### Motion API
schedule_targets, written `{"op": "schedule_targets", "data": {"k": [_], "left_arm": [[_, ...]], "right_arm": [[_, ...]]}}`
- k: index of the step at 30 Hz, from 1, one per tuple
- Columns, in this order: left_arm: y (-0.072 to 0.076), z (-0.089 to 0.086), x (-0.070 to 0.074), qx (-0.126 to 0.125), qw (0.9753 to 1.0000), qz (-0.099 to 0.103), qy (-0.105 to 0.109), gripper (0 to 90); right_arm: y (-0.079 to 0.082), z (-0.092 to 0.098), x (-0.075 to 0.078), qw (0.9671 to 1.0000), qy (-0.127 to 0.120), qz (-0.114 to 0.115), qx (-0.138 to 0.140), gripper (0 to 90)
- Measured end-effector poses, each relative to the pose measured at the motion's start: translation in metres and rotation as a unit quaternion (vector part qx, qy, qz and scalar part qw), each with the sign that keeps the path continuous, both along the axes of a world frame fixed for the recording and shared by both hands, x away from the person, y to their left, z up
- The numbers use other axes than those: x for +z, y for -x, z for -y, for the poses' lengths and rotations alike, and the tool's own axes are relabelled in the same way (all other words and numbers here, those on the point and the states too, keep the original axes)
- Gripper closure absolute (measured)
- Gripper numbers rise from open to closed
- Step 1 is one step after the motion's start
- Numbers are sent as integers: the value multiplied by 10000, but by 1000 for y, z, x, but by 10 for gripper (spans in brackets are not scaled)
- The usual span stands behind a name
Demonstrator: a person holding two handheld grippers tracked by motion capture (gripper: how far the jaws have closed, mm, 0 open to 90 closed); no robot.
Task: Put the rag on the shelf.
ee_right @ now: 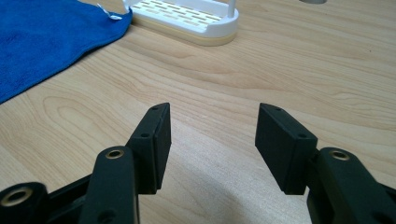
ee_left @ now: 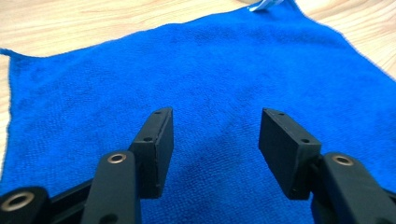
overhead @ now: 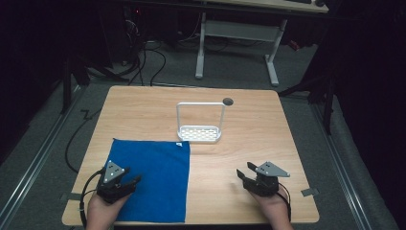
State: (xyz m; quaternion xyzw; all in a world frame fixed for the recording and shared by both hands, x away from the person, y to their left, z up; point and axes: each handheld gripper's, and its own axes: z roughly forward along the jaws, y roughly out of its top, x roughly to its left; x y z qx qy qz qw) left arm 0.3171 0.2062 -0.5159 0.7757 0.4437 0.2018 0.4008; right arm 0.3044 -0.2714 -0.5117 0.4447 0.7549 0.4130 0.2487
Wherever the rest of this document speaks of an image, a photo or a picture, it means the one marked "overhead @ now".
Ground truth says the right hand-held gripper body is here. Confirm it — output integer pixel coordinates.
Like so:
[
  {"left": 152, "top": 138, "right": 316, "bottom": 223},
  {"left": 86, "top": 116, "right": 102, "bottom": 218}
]
[{"left": 243, "top": 161, "right": 291, "bottom": 198}]

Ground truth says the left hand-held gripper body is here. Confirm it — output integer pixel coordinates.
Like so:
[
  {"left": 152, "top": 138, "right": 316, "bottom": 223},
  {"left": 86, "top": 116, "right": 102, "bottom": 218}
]
[{"left": 95, "top": 160, "right": 135, "bottom": 205}]

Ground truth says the blue cloth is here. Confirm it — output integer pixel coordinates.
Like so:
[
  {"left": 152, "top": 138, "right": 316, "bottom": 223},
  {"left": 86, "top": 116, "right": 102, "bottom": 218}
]
[{"left": 109, "top": 137, "right": 192, "bottom": 224}]

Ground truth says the white rack with handle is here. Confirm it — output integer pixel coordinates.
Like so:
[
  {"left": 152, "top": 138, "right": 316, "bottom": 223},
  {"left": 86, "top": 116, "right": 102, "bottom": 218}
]
[{"left": 175, "top": 101, "right": 227, "bottom": 145}]

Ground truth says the grey tape strip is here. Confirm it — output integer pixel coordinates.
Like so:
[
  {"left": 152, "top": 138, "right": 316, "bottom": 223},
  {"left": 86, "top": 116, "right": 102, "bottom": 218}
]
[
  {"left": 59, "top": 192, "right": 83, "bottom": 202},
  {"left": 301, "top": 187, "right": 320, "bottom": 197}
]

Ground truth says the black metal stand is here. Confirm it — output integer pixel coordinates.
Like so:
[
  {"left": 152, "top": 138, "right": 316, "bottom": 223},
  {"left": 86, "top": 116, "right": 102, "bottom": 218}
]
[
  {"left": 277, "top": 60, "right": 339, "bottom": 136},
  {"left": 59, "top": 54, "right": 128, "bottom": 115}
]

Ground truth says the white-legged desk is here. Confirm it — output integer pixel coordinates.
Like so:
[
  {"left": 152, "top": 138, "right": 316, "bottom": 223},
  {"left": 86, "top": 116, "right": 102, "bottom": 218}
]
[{"left": 194, "top": 0, "right": 330, "bottom": 88}]

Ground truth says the right hand-held gripper cable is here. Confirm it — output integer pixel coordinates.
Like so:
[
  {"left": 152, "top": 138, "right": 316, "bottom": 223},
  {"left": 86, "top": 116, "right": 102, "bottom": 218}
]
[{"left": 277, "top": 181, "right": 293, "bottom": 222}]

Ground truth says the hand-held gripper cable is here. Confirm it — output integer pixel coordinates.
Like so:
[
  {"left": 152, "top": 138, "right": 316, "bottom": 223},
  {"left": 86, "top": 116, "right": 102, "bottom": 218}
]
[
  {"left": 79, "top": 168, "right": 106, "bottom": 230},
  {"left": 277, "top": 181, "right": 293, "bottom": 222}
]

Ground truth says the left hand-held gripper cable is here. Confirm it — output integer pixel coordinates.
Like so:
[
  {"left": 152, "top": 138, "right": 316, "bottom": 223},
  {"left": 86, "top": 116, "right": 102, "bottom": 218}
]
[{"left": 79, "top": 168, "right": 106, "bottom": 230}]

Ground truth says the black floor cable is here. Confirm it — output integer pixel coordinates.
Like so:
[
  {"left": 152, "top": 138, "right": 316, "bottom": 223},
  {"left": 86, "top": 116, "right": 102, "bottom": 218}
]
[{"left": 64, "top": 108, "right": 102, "bottom": 174}]

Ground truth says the metal floor rail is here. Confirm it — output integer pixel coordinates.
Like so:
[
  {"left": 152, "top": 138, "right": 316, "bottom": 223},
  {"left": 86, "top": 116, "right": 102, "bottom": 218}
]
[
  {"left": 0, "top": 84, "right": 86, "bottom": 230},
  {"left": 310, "top": 102, "right": 374, "bottom": 230}
]

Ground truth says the bundle of black cables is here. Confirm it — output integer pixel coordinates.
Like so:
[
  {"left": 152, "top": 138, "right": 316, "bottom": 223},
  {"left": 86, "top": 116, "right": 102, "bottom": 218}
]
[{"left": 123, "top": 18, "right": 168, "bottom": 87}]

